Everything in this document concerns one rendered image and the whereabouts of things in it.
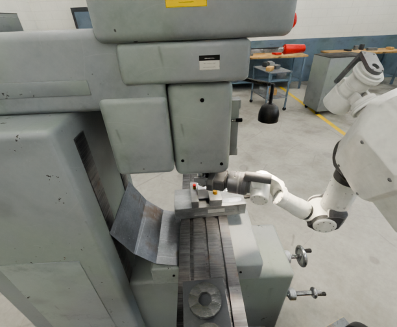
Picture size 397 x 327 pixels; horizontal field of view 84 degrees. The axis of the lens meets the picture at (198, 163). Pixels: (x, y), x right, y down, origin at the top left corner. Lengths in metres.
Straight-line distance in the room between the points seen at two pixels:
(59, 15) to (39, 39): 7.32
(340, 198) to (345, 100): 0.37
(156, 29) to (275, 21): 0.27
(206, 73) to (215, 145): 0.23
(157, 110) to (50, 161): 0.31
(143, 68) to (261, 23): 0.30
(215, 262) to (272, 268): 0.36
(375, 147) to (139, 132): 0.55
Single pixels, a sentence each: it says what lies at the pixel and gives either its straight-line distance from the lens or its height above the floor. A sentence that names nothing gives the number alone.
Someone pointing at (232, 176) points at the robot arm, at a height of 1.27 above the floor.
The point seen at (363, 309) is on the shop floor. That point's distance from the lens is 2.22.
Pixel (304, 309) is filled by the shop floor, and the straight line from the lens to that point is 2.04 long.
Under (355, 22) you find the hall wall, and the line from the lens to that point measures 8.62.
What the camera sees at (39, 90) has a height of 1.63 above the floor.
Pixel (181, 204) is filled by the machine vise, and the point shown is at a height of 1.02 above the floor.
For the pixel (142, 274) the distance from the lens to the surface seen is 1.22.
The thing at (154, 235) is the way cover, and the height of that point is 0.92.
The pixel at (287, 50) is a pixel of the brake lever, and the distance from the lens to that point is 0.66.
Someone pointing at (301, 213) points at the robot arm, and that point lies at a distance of 0.92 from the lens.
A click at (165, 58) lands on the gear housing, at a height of 1.69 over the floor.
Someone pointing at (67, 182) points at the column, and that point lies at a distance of 0.71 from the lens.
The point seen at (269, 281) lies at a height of 0.70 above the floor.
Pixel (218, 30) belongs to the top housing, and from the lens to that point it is 0.59.
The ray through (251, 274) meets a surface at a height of 0.79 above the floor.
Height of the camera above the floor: 1.77
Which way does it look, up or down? 33 degrees down
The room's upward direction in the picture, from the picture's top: 2 degrees counter-clockwise
